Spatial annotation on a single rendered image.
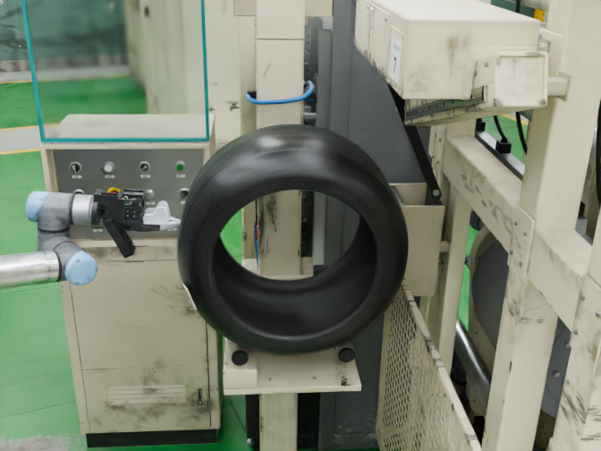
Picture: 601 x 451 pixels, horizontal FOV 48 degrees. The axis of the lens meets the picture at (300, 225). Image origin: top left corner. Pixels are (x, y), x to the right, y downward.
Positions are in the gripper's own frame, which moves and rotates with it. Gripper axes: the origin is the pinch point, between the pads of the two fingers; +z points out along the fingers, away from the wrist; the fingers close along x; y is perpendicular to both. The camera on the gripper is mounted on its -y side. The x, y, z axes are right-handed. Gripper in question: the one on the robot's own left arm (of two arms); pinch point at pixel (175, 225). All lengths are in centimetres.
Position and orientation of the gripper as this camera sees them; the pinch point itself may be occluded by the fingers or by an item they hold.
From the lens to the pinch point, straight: 173.3
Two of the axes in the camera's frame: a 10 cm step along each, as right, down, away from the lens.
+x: -0.7, -4.1, 9.1
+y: 1.2, -9.1, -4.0
